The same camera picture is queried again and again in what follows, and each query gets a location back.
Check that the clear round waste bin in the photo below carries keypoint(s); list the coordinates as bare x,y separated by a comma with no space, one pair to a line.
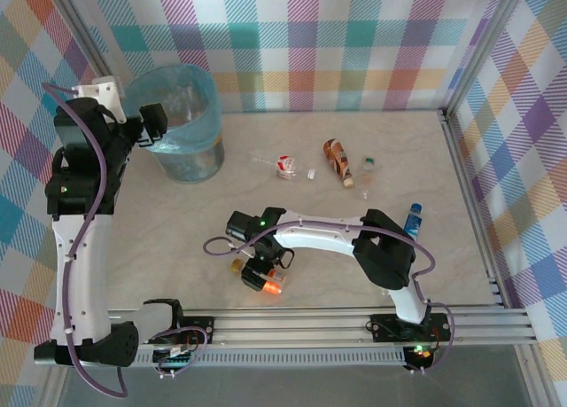
195,167

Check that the small white bottle cap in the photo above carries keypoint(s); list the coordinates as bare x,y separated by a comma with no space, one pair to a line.
312,175

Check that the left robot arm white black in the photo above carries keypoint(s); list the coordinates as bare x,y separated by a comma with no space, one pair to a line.
82,269

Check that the blue label bottle blue cap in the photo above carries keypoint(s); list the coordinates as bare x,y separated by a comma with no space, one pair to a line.
415,221

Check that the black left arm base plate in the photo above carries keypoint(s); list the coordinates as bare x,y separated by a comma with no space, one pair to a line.
201,327

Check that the blue plastic bin liner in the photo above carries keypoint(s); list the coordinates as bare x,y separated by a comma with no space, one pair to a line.
204,110

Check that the clear bottle red white label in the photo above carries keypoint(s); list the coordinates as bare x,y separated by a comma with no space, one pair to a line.
285,165

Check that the brown label plastic bottle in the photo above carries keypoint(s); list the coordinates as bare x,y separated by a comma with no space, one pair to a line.
339,158

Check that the aluminium side floor rail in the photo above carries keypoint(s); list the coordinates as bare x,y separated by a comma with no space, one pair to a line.
460,167

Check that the aluminium frame post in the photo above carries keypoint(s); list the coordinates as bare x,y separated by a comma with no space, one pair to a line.
88,48
478,48

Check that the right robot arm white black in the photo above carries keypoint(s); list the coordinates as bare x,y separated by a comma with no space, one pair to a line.
310,236

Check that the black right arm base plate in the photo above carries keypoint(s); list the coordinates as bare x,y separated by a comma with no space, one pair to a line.
385,329

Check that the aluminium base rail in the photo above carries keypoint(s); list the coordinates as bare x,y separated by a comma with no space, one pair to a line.
288,329

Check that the clear bottle green cap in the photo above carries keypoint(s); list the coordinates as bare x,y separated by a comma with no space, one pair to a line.
366,176

